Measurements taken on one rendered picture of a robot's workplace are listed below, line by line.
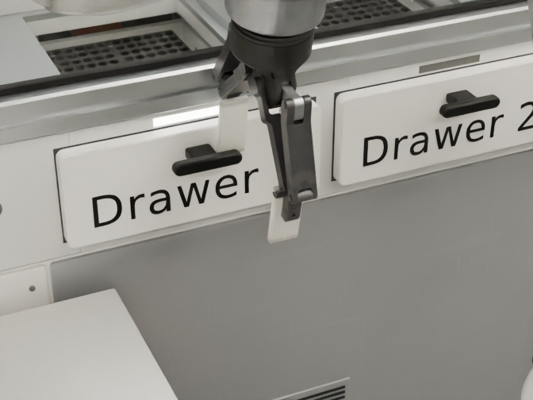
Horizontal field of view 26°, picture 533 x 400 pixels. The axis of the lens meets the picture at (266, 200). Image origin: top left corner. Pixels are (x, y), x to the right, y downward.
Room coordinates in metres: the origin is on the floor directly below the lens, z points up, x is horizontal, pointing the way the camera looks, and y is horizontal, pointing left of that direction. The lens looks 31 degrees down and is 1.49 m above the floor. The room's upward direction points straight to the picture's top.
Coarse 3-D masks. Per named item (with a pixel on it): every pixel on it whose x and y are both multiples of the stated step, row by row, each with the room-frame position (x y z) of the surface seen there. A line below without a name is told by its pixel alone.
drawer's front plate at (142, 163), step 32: (192, 128) 1.06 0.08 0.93; (256, 128) 1.08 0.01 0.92; (320, 128) 1.11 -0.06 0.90; (64, 160) 1.00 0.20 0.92; (96, 160) 1.01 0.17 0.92; (128, 160) 1.03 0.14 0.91; (160, 160) 1.04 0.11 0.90; (256, 160) 1.08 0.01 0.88; (64, 192) 1.00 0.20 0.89; (96, 192) 1.01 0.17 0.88; (128, 192) 1.02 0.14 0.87; (224, 192) 1.07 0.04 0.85; (256, 192) 1.08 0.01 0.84; (64, 224) 1.00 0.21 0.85; (128, 224) 1.02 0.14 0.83; (160, 224) 1.04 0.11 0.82
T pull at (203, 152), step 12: (204, 144) 1.05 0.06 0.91; (192, 156) 1.03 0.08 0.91; (204, 156) 1.03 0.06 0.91; (216, 156) 1.03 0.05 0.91; (228, 156) 1.03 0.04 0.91; (240, 156) 1.04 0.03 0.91; (180, 168) 1.01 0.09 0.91; (192, 168) 1.01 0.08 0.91; (204, 168) 1.02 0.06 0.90; (216, 168) 1.03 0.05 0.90
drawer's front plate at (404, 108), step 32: (512, 64) 1.22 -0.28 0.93; (352, 96) 1.13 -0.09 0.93; (384, 96) 1.15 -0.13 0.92; (416, 96) 1.16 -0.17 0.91; (480, 96) 1.20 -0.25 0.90; (512, 96) 1.22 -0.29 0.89; (352, 128) 1.13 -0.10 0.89; (384, 128) 1.15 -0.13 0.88; (416, 128) 1.16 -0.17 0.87; (512, 128) 1.22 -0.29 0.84; (352, 160) 1.13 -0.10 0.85; (384, 160) 1.15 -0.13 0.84; (416, 160) 1.16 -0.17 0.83; (448, 160) 1.18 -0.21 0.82
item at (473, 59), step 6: (450, 60) 1.20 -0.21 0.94; (456, 60) 1.20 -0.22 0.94; (462, 60) 1.21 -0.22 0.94; (468, 60) 1.21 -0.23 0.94; (474, 60) 1.21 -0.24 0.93; (420, 66) 1.18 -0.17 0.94; (426, 66) 1.19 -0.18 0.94; (432, 66) 1.19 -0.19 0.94; (438, 66) 1.19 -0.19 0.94; (444, 66) 1.20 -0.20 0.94; (450, 66) 1.20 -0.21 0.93; (420, 72) 1.18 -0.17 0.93
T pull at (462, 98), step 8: (448, 96) 1.17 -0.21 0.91; (456, 96) 1.17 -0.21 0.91; (464, 96) 1.17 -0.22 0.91; (472, 96) 1.17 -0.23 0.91; (488, 96) 1.17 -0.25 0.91; (496, 96) 1.17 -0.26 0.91; (448, 104) 1.15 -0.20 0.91; (456, 104) 1.15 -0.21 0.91; (464, 104) 1.15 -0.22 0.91; (472, 104) 1.15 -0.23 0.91; (480, 104) 1.15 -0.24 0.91; (488, 104) 1.16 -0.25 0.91; (496, 104) 1.16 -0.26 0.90; (440, 112) 1.14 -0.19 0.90; (448, 112) 1.14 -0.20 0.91; (456, 112) 1.14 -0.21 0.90; (464, 112) 1.15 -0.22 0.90; (472, 112) 1.15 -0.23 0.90
